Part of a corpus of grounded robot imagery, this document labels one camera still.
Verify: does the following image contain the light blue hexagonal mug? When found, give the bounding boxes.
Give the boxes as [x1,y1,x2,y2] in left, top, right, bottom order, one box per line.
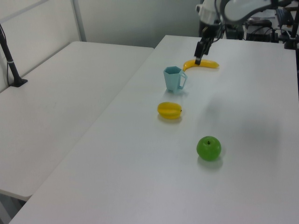
[163,66,188,94]

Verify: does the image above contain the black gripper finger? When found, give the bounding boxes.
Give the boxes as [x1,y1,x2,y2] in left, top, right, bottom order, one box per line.
[194,41,205,66]
[204,38,214,56]

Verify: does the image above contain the green toy apple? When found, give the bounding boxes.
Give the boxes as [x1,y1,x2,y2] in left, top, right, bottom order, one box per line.
[196,136,222,161]

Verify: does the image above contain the black camera clamp stand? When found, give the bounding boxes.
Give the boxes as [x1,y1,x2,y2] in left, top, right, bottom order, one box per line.
[283,6,299,49]

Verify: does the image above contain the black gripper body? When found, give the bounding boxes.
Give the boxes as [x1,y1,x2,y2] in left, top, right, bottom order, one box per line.
[199,21,221,44]

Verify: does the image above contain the black pole with base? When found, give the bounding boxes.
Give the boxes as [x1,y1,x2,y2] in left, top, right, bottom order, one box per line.
[0,23,28,88]

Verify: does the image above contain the yellow toy banana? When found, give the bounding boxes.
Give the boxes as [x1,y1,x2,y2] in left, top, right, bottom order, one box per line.
[182,59,220,72]

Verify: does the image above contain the yellow toy starfruit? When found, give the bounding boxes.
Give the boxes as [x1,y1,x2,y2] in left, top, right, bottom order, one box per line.
[157,102,183,120]

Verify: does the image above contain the grey partition frame post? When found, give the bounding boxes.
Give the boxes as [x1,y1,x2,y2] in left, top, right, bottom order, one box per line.
[71,0,87,42]

